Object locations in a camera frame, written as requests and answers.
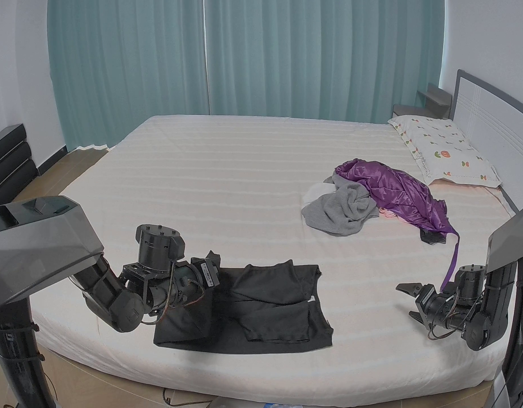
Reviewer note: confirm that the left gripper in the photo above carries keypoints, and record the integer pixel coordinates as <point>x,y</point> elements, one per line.
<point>186,285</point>

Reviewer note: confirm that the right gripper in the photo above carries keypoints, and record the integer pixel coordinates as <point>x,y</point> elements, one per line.
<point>443,312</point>

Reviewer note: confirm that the black garment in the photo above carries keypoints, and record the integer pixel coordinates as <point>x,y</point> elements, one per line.
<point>270,308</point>

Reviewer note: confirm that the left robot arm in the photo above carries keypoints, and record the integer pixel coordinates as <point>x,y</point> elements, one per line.
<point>40,244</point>

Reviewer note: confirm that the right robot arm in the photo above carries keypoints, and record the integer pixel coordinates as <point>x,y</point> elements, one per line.
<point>499,287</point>

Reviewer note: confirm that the bed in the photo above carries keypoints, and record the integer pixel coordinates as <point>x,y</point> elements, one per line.
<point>227,193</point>

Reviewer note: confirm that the white printed pillow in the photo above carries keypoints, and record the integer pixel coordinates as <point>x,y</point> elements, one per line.
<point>448,151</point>

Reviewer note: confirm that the grey bedside table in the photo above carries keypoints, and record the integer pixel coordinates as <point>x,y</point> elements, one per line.
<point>431,100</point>

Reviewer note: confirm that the black chest of drawers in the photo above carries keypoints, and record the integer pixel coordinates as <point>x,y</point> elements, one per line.
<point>8,159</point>

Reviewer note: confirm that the blue-green curtain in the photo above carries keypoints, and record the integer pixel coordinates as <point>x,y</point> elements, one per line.
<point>321,45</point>
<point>129,57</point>

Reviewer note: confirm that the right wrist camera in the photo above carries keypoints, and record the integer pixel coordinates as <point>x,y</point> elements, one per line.
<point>426,302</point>

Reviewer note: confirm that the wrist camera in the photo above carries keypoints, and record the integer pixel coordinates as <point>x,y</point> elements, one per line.
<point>206,272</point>
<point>426,302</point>

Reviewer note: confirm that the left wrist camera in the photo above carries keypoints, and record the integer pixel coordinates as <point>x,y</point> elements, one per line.
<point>206,272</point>

